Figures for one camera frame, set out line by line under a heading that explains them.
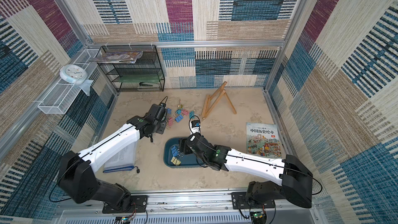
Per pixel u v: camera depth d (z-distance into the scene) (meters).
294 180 0.41
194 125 0.66
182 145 0.67
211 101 1.11
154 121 0.64
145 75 1.12
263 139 0.94
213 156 0.57
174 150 0.89
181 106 1.06
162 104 0.75
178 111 1.08
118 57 0.86
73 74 0.75
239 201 0.73
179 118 1.02
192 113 1.05
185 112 1.05
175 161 0.85
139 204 0.73
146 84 1.12
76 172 0.41
